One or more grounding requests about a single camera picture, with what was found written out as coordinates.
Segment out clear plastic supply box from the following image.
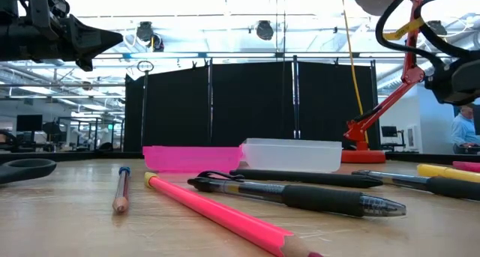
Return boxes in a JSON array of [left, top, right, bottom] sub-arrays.
[[241, 137, 344, 174]]

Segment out pink plastic basket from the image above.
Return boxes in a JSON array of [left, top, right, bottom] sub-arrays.
[[142, 145, 244, 174]]

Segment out pink pencil with yellow eraser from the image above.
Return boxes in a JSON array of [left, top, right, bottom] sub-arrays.
[[144, 171, 326, 257]]

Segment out yellow marker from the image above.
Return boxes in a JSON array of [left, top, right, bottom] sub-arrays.
[[382, 16, 425, 41]]

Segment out black ceiling spotlight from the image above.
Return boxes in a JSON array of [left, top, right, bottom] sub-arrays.
[[256, 19, 275, 41], [135, 20, 155, 43]]

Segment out black marker pen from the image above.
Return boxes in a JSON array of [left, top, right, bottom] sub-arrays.
[[229, 169, 384, 190]]

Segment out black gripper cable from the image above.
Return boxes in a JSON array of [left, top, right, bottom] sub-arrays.
[[415, 0, 480, 61], [374, 0, 451, 69]]

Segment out black gel pen clear barrel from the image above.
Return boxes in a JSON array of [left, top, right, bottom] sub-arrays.
[[351, 169, 480, 202], [187, 170, 407, 218]]

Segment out red desk lamp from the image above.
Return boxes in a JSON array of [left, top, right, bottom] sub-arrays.
[[340, 0, 427, 164]]

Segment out black computer monitor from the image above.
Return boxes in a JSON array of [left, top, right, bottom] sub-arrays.
[[16, 114, 44, 133], [380, 125, 399, 139]]

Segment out black handled scissors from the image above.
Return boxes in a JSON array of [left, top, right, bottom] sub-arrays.
[[0, 158, 57, 185]]

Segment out yellow hanging cable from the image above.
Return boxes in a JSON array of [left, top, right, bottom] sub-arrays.
[[339, 0, 371, 144]]

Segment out person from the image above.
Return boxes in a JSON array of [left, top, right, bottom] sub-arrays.
[[449, 103, 480, 155]]

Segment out metal pole with ring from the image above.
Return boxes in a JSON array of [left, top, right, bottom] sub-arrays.
[[136, 60, 155, 149]]

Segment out pencil with blue cap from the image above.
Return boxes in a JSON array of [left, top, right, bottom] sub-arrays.
[[112, 166, 132, 214]]

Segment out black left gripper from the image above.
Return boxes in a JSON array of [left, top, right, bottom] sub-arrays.
[[0, 0, 125, 72]]

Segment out pink highlighter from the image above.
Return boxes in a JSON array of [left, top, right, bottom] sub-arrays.
[[451, 160, 480, 174]]

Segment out yellow highlighter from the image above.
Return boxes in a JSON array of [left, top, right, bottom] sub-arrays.
[[416, 163, 480, 184]]

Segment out black folding partition screen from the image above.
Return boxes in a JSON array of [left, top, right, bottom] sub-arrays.
[[124, 56, 380, 153]]

